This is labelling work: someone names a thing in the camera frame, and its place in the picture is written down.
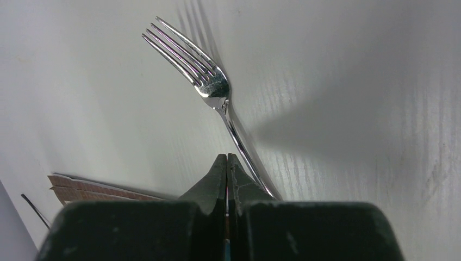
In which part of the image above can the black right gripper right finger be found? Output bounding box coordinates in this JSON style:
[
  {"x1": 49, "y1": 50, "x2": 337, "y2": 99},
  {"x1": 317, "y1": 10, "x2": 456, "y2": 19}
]
[{"x1": 227, "y1": 154, "x2": 404, "y2": 260}]

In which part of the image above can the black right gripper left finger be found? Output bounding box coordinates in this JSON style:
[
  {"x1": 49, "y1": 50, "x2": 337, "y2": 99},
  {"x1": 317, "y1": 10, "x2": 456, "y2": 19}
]
[{"x1": 36, "y1": 154, "x2": 227, "y2": 260}]

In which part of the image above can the black spoon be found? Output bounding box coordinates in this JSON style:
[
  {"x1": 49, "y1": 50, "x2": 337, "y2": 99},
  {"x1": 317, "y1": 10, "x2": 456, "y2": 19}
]
[{"x1": 20, "y1": 194, "x2": 51, "y2": 230}]

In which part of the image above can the striped patchwork placemat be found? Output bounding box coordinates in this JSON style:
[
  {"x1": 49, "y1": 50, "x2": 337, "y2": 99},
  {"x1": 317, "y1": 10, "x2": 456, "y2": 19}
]
[{"x1": 48, "y1": 173, "x2": 162, "y2": 206}]

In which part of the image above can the ornate silver fork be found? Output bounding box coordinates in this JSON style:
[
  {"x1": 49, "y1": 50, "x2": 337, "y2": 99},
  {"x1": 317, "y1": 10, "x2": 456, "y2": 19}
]
[{"x1": 141, "y1": 16, "x2": 280, "y2": 199}]

